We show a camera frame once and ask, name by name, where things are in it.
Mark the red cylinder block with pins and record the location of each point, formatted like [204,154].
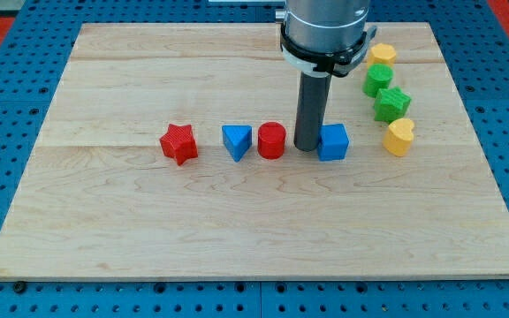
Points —
[271,140]

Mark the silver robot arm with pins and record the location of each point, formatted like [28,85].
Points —
[324,38]

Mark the blue triangle block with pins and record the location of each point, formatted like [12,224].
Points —
[237,140]

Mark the red star block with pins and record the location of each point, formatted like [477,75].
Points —
[179,143]

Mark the blue cube block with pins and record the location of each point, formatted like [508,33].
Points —
[333,142]

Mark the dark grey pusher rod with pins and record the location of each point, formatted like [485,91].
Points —
[312,101]

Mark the yellow heart block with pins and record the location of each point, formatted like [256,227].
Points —
[399,136]

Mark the green star block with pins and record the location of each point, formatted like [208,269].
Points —
[391,104]

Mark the green cylinder block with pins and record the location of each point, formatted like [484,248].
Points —
[378,76]

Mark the light wooden board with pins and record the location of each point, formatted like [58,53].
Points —
[99,201]

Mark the yellow hexagon block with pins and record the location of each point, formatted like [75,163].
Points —
[382,53]

